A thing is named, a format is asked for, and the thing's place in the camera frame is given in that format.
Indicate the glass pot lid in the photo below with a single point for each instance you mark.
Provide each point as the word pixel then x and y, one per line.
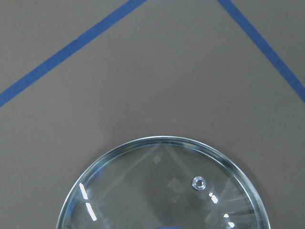
pixel 163 182

